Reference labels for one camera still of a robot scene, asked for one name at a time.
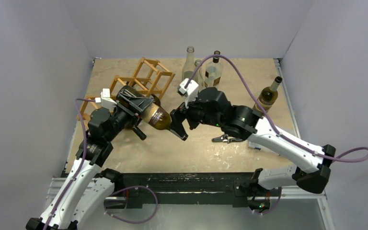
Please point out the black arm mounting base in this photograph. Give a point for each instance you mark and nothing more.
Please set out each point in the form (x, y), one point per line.
(203, 188)

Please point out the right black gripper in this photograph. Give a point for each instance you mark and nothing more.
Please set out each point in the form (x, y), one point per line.
(184, 115)

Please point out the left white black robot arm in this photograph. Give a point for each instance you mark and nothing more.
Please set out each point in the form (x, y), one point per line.
(86, 186)

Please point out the clear bottle front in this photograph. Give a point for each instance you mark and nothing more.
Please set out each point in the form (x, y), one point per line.
(199, 76)

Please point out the green wine bottle far right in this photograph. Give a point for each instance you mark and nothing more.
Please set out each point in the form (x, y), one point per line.
(269, 94)

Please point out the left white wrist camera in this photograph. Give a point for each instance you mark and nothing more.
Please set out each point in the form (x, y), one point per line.
(105, 99)

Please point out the black pruning shears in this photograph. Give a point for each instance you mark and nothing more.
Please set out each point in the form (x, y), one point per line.
(223, 138)

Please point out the dark bottle in lower rack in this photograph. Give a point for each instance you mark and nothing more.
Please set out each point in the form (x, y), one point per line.
(137, 131)

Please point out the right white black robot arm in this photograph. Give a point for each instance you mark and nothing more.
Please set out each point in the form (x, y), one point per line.
(310, 168)

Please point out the clear plastic parts box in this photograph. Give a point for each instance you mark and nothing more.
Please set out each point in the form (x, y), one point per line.
(258, 147)

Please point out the olive green wine bottle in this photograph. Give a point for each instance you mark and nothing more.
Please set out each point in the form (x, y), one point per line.
(155, 116)

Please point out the wooden wine rack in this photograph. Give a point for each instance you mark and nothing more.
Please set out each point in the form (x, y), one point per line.
(149, 78)

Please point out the clear liquor bottle black cap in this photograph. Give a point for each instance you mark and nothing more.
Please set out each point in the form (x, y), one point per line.
(213, 73)

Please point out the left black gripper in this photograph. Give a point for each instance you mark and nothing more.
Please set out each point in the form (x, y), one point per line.
(138, 103)

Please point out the tall clear bottle back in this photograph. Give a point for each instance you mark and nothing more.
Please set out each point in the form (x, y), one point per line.
(189, 65)

